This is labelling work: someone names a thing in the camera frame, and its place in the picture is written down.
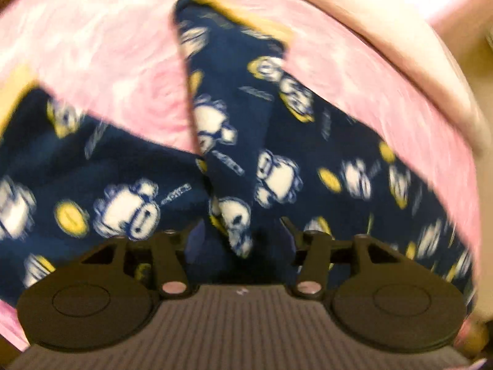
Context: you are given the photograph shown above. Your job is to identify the navy cartoon fleece pajama pants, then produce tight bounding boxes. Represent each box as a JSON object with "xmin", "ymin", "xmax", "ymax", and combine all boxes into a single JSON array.
[{"xmin": 1, "ymin": 0, "xmax": 475, "ymax": 306}]

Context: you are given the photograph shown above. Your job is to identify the pink rose pattern bed blanket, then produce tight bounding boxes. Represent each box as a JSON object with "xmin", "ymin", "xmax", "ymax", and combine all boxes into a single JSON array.
[{"xmin": 0, "ymin": 0, "xmax": 487, "ymax": 352}]

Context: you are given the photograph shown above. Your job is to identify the beige and grey folded duvet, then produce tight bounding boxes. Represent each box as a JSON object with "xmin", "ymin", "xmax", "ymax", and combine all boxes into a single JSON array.
[{"xmin": 305, "ymin": 0, "xmax": 492, "ymax": 155}]

